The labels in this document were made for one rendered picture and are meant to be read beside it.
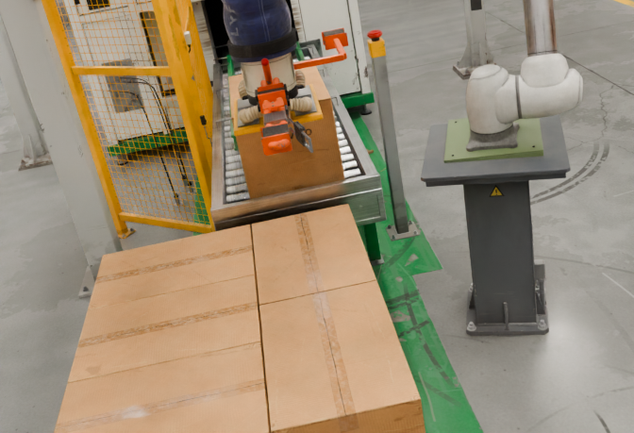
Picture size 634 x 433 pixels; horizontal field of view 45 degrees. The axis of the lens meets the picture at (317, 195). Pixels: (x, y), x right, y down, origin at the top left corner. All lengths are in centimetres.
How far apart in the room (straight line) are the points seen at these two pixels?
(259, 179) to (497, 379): 120
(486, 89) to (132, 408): 155
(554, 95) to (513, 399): 107
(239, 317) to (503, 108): 115
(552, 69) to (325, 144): 94
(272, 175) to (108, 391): 117
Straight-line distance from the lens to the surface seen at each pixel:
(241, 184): 340
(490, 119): 276
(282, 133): 196
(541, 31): 276
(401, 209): 381
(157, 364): 240
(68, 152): 381
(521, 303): 310
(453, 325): 320
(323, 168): 311
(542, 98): 273
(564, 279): 345
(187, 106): 372
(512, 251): 297
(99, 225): 394
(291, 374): 221
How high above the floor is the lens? 190
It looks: 25 degrees down
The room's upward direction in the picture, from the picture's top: 11 degrees counter-clockwise
